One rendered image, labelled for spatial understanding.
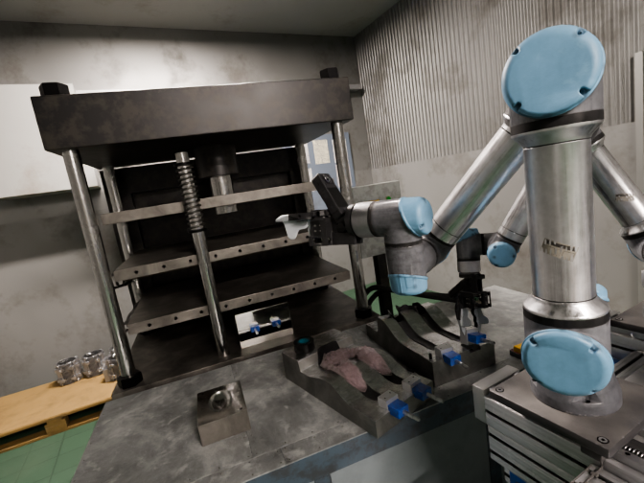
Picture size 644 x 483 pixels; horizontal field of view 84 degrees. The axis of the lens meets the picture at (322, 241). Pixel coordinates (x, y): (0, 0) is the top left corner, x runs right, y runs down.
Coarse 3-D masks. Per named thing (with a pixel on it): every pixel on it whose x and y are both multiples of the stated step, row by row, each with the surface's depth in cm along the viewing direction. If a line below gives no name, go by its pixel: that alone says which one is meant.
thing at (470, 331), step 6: (468, 330) 124; (474, 330) 125; (462, 336) 126; (468, 336) 124; (474, 336) 121; (480, 336) 121; (462, 342) 126; (468, 342) 124; (474, 342) 121; (480, 342) 121; (486, 342) 118; (492, 342) 116
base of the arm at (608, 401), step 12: (612, 384) 66; (540, 396) 71; (552, 396) 69; (564, 396) 67; (588, 396) 66; (600, 396) 65; (612, 396) 65; (564, 408) 67; (576, 408) 66; (588, 408) 65; (600, 408) 65; (612, 408) 65
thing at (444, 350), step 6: (438, 348) 122; (444, 348) 122; (450, 348) 122; (438, 354) 123; (444, 354) 121; (450, 354) 120; (456, 354) 119; (444, 360) 121; (450, 360) 117; (456, 360) 117; (468, 366) 113
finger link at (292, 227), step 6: (282, 216) 85; (288, 222) 84; (294, 222) 84; (300, 222) 83; (306, 222) 83; (288, 228) 84; (294, 228) 84; (300, 228) 83; (288, 234) 85; (294, 234) 84
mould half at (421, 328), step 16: (432, 304) 157; (384, 320) 148; (416, 320) 148; (448, 320) 148; (384, 336) 150; (400, 336) 141; (432, 336) 138; (400, 352) 139; (416, 352) 128; (432, 352) 126; (464, 352) 123; (480, 352) 126; (416, 368) 130; (432, 368) 119; (448, 368) 122; (464, 368) 124; (480, 368) 126
